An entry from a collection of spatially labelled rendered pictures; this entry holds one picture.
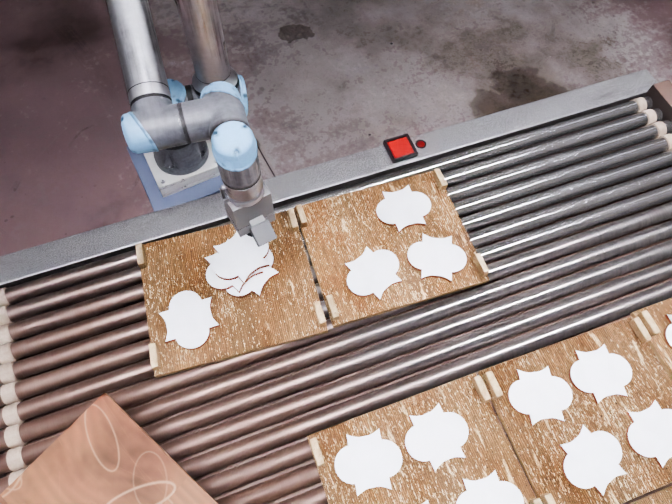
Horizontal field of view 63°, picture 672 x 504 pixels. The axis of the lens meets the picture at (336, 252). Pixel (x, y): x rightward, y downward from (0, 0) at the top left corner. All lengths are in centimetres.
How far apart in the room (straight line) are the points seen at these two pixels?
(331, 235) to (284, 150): 138
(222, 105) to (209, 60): 37
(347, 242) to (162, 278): 47
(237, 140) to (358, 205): 58
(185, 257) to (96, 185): 146
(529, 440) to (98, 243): 115
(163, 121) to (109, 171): 184
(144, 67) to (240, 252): 50
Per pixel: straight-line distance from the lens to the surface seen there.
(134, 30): 114
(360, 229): 143
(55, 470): 126
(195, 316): 135
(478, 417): 131
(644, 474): 142
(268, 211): 114
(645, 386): 147
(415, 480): 126
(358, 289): 134
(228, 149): 95
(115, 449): 122
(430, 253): 141
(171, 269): 143
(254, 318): 134
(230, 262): 135
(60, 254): 158
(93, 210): 277
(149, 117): 105
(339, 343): 132
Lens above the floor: 218
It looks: 63 degrees down
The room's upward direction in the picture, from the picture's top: 2 degrees clockwise
